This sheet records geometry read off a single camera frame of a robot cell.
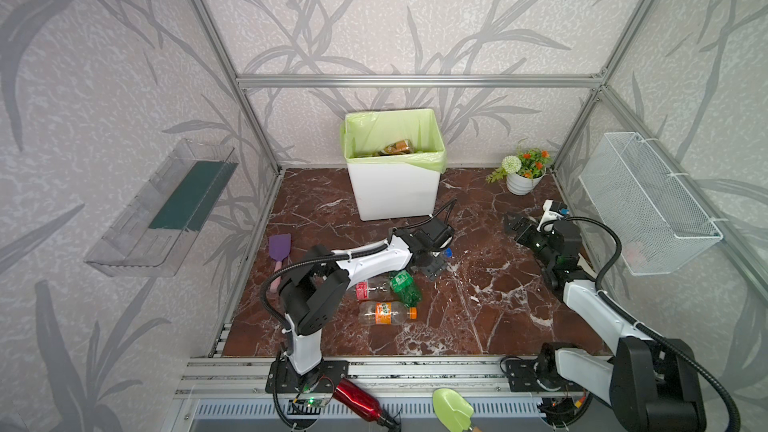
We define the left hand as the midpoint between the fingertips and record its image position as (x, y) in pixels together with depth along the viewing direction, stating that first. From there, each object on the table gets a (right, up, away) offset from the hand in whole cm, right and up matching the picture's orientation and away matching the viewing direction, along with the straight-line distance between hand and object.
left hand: (433, 251), depth 89 cm
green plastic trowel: (+3, -33, -20) cm, 39 cm away
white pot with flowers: (+32, +25, +13) cm, 43 cm away
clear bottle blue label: (+5, -2, +6) cm, 8 cm away
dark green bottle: (-8, -10, -4) cm, 14 cm away
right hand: (+24, +13, -3) cm, 28 cm away
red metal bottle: (-20, -30, -22) cm, 42 cm away
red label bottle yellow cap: (-20, -9, -7) cm, 23 cm away
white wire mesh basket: (+44, +11, -26) cm, 53 cm away
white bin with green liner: (-11, +27, -7) cm, 30 cm away
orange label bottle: (-14, -14, -11) cm, 23 cm away
